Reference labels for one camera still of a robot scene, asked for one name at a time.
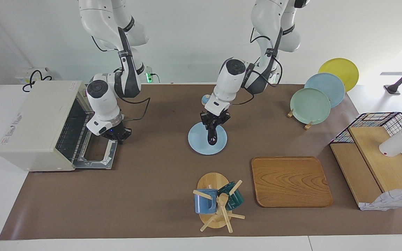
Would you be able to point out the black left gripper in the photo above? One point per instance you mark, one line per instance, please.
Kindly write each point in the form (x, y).
(215, 118)

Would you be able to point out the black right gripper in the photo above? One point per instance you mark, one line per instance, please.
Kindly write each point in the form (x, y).
(117, 133)

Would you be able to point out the dark purple eggplant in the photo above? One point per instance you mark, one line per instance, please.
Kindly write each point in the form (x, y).
(212, 138)

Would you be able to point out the light blue plate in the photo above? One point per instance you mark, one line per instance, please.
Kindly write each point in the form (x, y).
(330, 85)
(199, 143)

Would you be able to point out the metal base plate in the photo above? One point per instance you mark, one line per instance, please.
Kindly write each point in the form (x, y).
(92, 165)

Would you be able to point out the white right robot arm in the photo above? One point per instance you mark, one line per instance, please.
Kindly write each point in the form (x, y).
(99, 101)

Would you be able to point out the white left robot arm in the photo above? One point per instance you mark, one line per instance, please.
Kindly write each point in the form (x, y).
(229, 80)

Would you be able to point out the cream toaster oven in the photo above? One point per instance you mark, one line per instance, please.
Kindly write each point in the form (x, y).
(37, 118)

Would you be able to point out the small blue call bell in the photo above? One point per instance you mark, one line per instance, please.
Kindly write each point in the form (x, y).
(204, 100)

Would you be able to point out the brown table mat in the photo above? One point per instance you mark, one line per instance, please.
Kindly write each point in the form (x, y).
(152, 181)

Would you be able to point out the wooden mug tree stand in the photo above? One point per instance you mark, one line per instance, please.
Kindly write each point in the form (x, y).
(211, 181)

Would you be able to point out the dark green ceramic mug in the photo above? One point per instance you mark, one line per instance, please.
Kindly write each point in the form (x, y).
(236, 200)

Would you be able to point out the blue ceramic mug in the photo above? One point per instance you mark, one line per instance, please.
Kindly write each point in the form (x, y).
(202, 204)

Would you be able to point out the wooden plate rack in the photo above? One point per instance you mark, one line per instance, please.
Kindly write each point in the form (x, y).
(290, 113)

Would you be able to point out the wooden serving tray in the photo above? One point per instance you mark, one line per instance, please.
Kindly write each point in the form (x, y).
(291, 181)

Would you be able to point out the pale green plate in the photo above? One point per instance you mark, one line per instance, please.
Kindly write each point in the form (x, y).
(309, 106)

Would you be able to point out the white power strip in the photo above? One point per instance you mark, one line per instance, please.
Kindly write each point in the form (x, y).
(21, 75)

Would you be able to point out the yellow plate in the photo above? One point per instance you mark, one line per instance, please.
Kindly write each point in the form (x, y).
(340, 68)

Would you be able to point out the wooden step shelf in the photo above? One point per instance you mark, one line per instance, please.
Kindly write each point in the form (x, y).
(379, 164)

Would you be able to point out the white cup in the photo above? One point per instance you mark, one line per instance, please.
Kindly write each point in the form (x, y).
(396, 143)

